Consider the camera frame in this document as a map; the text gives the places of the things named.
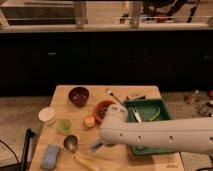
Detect grey-blue towel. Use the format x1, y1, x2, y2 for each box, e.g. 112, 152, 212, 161
89, 139, 114, 153

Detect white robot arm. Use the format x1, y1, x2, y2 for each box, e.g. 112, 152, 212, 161
99, 104, 213, 155

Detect orange bowl with dark pieces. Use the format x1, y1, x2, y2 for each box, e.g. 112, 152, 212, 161
93, 100, 113, 123

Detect purple bowl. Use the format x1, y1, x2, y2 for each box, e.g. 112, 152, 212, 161
68, 87, 89, 107

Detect orange sponge block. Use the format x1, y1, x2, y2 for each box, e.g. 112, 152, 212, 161
84, 115, 95, 128

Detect metal tongs in tray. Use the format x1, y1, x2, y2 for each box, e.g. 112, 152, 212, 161
132, 107, 142, 123

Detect green plastic tray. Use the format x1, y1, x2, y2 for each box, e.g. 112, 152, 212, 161
124, 99, 173, 156

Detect green pepper toy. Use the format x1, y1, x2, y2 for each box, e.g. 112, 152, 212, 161
148, 106, 160, 122

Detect green plastic cup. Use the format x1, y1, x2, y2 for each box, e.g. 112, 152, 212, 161
57, 119, 71, 135

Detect small metal cup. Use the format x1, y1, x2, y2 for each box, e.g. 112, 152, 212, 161
63, 135, 78, 153

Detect black cabinet counter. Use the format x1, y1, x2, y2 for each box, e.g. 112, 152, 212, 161
0, 23, 213, 96

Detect yellow banana toy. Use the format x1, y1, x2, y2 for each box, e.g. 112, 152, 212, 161
74, 156, 99, 171

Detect blue sponge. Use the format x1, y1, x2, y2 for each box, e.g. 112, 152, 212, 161
40, 144, 60, 170

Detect black stand with cable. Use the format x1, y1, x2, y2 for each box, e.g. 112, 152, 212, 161
0, 129, 36, 171

